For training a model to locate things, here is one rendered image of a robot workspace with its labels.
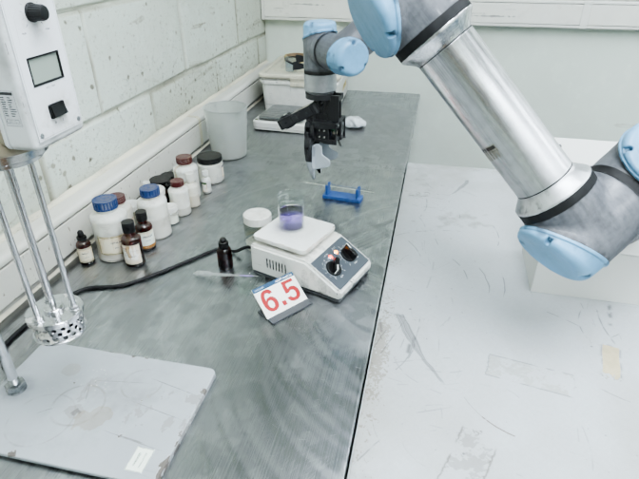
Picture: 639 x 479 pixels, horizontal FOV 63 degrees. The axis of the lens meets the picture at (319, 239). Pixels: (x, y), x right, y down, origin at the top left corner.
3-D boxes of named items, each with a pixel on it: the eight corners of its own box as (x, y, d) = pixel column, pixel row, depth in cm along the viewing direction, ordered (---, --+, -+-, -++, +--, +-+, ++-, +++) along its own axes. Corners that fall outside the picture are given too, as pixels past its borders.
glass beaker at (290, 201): (287, 239, 98) (286, 200, 94) (272, 227, 102) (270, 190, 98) (313, 229, 101) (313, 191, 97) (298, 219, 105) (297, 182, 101)
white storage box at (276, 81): (351, 91, 224) (352, 56, 217) (338, 116, 192) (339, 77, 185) (281, 88, 229) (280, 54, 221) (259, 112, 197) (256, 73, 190)
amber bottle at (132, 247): (131, 257, 108) (122, 216, 103) (148, 258, 107) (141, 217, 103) (122, 267, 105) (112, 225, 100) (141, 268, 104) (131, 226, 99)
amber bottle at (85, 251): (80, 259, 107) (71, 228, 103) (95, 257, 108) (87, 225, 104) (80, 266, 105) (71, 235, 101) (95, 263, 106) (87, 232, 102)
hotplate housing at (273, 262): (371, 271, 103) (373, 237, 99) (339, 306, 93) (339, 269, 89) (280, 242, 113) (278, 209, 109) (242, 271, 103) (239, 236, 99)
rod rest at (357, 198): (363, 198, 132) (363, 185, 130) (359, 203, 129) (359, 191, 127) (326, 193, 135) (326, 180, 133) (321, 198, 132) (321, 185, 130)
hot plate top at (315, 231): (337, 228, 102) (337, 224, 102) (304, 256, 93) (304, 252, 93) (286, 214, 108) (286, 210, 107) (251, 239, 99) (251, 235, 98)
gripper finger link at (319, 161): (327, 183, 126) (329, 145, 122) (304, 181, 128) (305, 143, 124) (331, 181, 128) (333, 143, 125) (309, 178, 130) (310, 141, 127)
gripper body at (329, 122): (336, 148, 122) (336, 97, 116) (301, 144, 124) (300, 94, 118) (345, 138, 128) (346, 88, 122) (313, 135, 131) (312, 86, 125)
